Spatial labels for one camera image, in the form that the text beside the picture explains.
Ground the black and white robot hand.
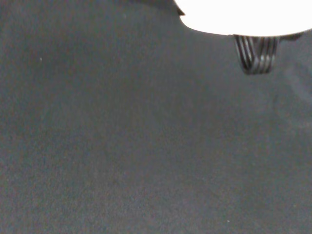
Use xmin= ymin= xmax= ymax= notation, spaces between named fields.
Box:
xmin=174 ymin=0 xmax=312 ymax=75

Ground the black bench cloth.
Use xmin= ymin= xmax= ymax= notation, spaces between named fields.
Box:
xmin=0 ymin=0 xmax=312 ymax=234

